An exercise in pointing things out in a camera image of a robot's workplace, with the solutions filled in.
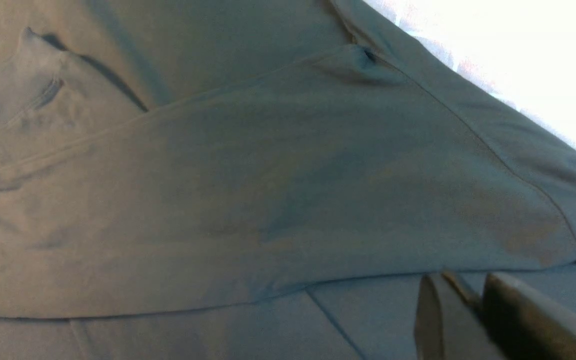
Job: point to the dark gray long-sleeve shirt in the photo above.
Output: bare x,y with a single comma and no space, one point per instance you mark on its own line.
254,180

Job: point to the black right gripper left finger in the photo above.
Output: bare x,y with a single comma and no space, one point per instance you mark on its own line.
448,321

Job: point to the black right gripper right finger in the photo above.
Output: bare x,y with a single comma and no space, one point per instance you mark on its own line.
525,323

